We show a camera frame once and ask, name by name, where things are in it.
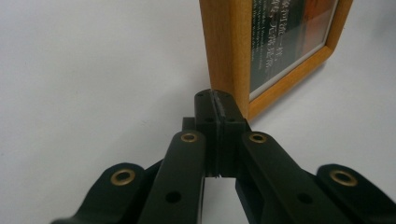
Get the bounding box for wooden picture frame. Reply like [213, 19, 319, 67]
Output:
[199, 0, 355, 121]

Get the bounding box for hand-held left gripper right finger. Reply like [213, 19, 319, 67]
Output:
[213, 90, 353, 224]

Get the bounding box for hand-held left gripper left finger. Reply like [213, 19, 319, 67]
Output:
[136, 89, 220, 224]

